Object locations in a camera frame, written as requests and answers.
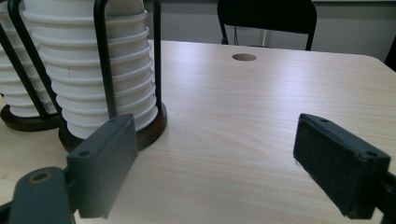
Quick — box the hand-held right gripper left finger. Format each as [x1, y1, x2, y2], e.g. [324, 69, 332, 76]
[65, 113, 138, 219]

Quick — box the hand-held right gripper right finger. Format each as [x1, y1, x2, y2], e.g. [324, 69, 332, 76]
[292, 113, 392, 220]

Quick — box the black wire double cup holder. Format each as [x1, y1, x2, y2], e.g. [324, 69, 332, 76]
[0, 0, 168, 154]

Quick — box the stack of white paper cups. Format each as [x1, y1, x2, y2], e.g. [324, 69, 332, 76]
[0, 0, 59, 119]
[22, 0, 159, 140]

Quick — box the black folding chair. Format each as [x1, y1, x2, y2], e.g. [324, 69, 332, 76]
[216, 0, 318, 51]

